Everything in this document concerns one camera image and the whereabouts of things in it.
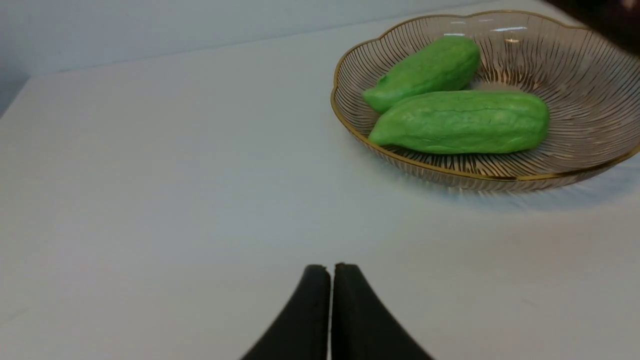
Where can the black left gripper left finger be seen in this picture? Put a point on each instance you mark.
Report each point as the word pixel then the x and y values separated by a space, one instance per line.
pixel 301 329

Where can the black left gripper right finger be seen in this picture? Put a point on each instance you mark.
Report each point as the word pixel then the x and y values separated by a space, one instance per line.
pixel 361 326

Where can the front green gourd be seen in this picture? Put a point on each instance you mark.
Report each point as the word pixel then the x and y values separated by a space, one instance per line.
pixel 464 122

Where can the green gourd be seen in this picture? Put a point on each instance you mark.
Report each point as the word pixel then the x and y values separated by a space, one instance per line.
pixel 464 122
pixel 447 64

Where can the rear green gourd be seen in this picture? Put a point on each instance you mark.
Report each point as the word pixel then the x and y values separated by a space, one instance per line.
pixel 447 64

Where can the gold-rimmed ribbed glass plate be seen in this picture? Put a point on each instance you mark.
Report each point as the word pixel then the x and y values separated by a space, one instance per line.
pixel 590 86

